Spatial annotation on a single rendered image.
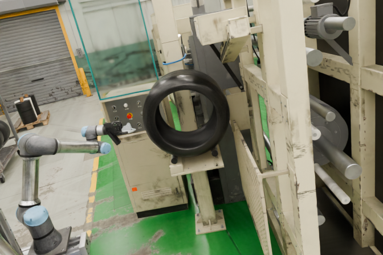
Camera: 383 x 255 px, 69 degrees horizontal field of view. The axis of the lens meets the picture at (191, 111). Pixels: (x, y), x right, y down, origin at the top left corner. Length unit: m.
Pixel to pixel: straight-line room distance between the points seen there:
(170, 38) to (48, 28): 9.04
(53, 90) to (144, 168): 8.67
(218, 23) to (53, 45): 9.70
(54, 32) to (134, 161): 8.61
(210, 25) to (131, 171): 1.74
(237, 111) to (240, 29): 0.90
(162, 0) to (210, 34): 0.71
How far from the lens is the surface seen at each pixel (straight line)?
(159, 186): 2.82
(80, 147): 1.85
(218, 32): 1.46
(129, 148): 2.66
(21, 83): 11.30
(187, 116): 2.19
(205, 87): 1.74
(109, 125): 1.98
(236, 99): 2.11
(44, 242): 1.90
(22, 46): 11.13
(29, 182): 1.92
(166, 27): 2.08
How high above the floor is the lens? 1.77
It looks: 18 degrees down
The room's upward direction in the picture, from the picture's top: 12 degrees counter-clockwise
